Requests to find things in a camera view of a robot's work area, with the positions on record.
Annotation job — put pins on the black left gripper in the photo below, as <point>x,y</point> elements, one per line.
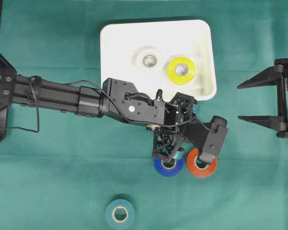
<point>124,103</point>

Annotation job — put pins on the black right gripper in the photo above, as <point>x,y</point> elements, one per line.
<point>269,77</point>

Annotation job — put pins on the yellow tape roll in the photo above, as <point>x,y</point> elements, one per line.
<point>181,70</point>

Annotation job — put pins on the white tape roll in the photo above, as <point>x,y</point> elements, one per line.
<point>148,58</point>

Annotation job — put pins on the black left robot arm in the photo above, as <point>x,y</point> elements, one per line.
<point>83,101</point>

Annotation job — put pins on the red tape roll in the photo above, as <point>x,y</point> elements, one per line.
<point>198,168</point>

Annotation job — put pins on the blue tape roll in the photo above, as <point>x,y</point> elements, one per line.
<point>168,169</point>

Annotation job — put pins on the white plastic tray case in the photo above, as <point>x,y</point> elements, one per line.
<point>189,38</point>

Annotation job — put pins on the green tape roll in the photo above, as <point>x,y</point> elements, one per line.
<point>120,214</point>

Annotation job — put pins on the green table cloth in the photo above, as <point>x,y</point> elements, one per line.
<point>63,177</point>

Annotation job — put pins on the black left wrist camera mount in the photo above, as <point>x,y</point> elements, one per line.
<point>207,138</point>

